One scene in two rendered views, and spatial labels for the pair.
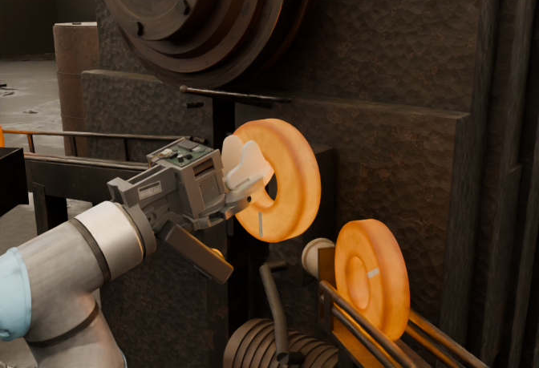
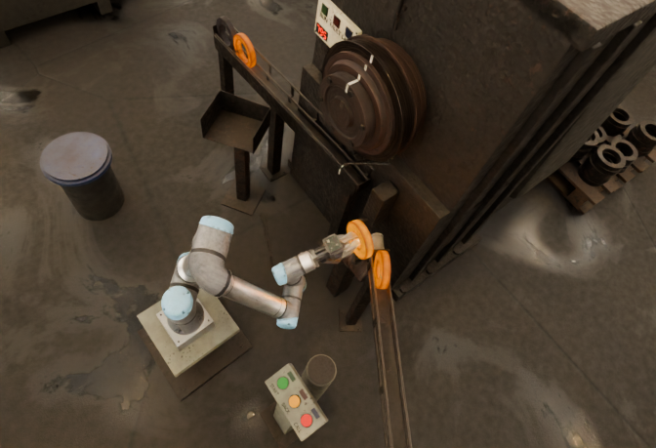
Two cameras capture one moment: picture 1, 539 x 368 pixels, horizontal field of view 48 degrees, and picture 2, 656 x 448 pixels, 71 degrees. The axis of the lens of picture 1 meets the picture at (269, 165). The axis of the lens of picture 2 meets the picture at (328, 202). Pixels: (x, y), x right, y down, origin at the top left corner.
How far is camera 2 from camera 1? 1.32 m
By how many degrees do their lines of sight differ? 42
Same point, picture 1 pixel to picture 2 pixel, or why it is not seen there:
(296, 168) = (365, 251)
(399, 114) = (424, 201)
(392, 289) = (383, 284)
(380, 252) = (384, 274)
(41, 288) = (289, 279)
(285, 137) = (365, 242)
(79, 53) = not seen: outside the picture
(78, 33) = not seen: outside the picture
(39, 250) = (290, 270)
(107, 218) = (307, 263)
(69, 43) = not seen: outside the picture
